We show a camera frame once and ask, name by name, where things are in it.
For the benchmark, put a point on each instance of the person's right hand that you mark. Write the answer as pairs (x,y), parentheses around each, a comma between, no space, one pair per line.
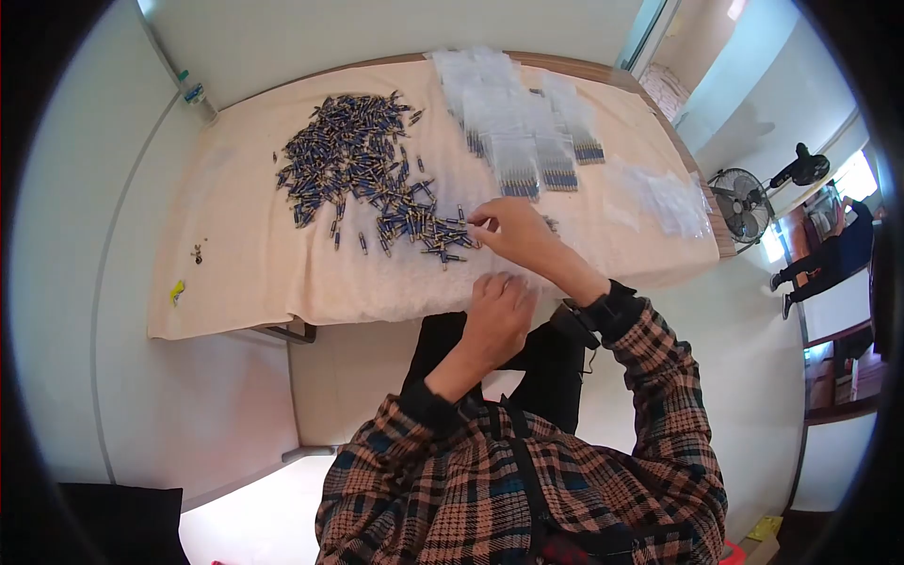
(526,229)

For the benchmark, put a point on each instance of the person's left hand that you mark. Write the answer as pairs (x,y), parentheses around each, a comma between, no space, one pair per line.
(501,318)

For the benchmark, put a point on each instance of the person's right fingers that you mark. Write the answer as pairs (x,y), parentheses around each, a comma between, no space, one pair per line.
(491,210)

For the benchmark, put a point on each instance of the person's left fingers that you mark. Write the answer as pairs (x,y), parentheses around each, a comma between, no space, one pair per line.
(505,282)

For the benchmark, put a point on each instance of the person's right thumb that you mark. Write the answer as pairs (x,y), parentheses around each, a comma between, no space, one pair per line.
(489,231)

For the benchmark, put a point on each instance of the single blue gold connector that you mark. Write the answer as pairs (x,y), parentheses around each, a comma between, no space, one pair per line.
(462,221)

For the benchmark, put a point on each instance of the stack of filled clear bags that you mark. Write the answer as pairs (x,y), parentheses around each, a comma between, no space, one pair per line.
(515,127)

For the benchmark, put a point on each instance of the black wrist band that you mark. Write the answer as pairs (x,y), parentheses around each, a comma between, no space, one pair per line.
(600,311)

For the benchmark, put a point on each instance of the person's legs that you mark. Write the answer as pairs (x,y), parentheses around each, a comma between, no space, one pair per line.
(551,374)

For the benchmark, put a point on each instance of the pile of blue connectors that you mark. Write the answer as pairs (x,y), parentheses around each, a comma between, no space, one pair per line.
(353,155)

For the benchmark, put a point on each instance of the pile of empty clear bags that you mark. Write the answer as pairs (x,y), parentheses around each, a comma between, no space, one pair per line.
(664,198)

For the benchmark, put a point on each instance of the wooden table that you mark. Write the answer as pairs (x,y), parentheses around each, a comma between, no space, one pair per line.
(607,72)

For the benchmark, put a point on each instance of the person's body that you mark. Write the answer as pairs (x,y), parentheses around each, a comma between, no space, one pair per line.
(508,494)

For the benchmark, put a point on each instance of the cream table cloth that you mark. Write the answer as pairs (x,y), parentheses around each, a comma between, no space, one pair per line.
(247,268)

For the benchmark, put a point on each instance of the grey standing fan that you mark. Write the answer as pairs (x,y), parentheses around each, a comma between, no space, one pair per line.
(740,205)

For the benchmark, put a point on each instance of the small metal bits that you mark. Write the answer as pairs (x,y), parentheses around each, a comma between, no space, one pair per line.
(197,253)

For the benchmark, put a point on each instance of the clear water bottle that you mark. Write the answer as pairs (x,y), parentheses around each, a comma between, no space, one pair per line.
(196,95)

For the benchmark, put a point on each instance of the black fan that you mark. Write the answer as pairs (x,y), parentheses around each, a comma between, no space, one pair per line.
(805,168)

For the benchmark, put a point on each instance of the yellow paper scrap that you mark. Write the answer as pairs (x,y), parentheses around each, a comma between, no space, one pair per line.
(176,292)

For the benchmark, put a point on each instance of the red container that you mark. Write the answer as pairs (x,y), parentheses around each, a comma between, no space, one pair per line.
(732,554)

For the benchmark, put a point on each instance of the yellow packet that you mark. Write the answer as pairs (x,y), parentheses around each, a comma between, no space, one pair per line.
(765,527)

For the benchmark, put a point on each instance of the dark wooden shelf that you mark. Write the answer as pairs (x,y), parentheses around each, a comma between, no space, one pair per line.
(840,409)

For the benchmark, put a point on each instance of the black cushion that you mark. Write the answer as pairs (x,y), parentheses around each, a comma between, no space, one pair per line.
(120,526)

